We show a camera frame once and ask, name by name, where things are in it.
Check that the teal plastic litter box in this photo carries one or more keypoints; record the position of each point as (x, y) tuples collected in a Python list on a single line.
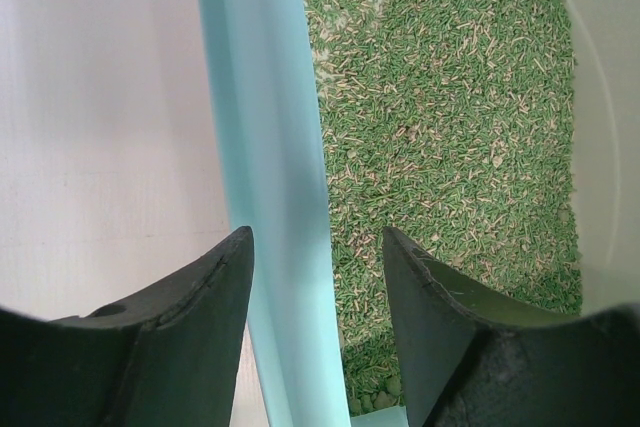
[(270, 147)]

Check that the green cat litter pellets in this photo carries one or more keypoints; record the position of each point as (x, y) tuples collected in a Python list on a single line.
[(452, 121)]

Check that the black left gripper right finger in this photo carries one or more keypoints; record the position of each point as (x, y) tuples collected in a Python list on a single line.
[(471, 356)]

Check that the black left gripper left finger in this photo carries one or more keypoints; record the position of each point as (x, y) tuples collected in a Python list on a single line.
[(167, 355)]

